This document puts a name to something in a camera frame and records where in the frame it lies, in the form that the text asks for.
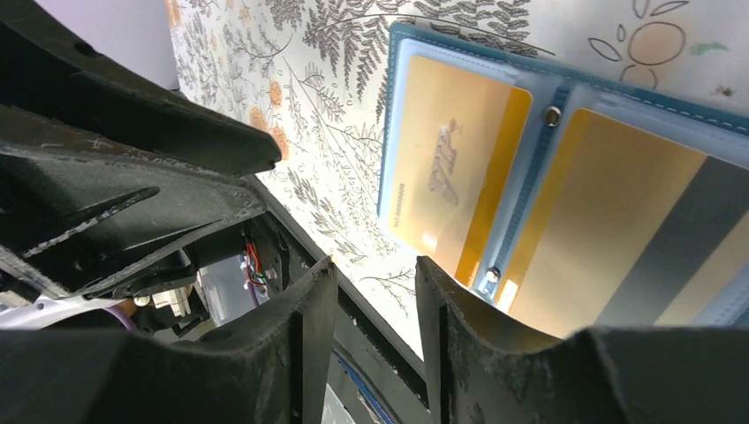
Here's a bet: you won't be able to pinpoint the gold credit card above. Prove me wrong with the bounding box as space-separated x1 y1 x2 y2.
385 56 533 286
496 109 748 337

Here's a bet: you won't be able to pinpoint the floral table mat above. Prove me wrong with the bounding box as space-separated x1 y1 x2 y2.
166 1 748 352

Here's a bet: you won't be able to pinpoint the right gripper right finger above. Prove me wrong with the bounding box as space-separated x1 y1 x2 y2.
415 256 748 423

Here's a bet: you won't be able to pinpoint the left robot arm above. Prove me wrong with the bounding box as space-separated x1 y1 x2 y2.
1 1 281 329

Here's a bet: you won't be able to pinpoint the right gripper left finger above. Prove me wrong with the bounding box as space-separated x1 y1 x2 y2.
1 258 338 423

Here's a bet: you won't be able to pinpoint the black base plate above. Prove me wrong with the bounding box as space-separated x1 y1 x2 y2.
251 185 431 423

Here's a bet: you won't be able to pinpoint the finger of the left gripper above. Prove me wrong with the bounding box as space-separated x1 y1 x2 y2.
1 1 282 176
1 141 266 299

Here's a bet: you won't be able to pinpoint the blue card holder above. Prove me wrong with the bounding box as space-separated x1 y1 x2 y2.
377 24 748 310

